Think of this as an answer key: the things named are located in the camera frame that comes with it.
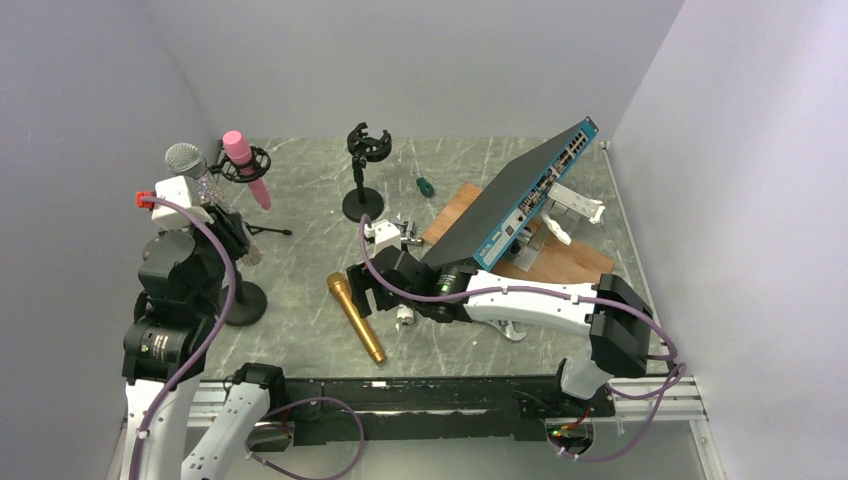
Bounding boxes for chrome faucet fitting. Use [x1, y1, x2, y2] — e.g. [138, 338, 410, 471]
[393, 214, 424, 246]

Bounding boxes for rhinestone silver microphone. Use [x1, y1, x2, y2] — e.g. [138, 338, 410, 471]
[165, 142, 262, 266]

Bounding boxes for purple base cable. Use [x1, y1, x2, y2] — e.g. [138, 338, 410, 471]
[547, 377, 688, 464]
[243, 397, 366, 480]

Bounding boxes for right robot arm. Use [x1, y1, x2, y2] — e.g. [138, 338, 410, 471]
[345, 247, 654, 415]

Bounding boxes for gold microphone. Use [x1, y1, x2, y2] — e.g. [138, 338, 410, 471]
[326, 272, 387, 365]

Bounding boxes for black tripod shock-mount stand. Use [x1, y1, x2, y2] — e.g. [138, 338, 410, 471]
[208, 145, 293, 238]

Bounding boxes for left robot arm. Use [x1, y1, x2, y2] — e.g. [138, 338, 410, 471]
[120, 207, 289, 479]

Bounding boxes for black aluminium front rail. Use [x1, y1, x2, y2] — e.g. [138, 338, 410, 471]
[132, 377, 704, 446]

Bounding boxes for red handled adjustable wrench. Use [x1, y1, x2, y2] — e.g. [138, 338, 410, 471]
[490, 320, 526, 342]

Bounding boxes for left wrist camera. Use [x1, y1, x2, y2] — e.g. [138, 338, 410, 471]
[135, 176, 214, 231]

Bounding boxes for pink microphone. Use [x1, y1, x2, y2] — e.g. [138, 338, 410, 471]
[222, 130, 272, 210]

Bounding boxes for white metal bracket stand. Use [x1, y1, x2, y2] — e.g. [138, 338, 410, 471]
[505, 183, 606, 271]

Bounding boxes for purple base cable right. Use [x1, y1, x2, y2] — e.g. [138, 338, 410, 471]
[547, 377, 688, 464]

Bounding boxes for wooden board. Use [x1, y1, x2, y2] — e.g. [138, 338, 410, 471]
[421, 183, 615, 284]

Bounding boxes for black round-base clip stand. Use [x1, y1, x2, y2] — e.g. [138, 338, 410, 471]
[225, 270, 268, 328]

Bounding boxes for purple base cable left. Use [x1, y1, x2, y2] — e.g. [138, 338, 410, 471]
[243, 397, 366, 480]

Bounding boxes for green screwdriver handle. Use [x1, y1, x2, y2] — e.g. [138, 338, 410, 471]
[416, 177, 435, 198]

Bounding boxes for black round-base shock-mount stand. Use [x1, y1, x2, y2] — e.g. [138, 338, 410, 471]
[341, 122, 393, 224]

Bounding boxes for blue network switch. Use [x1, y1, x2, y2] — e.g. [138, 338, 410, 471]
[422, 117, 598, 271]

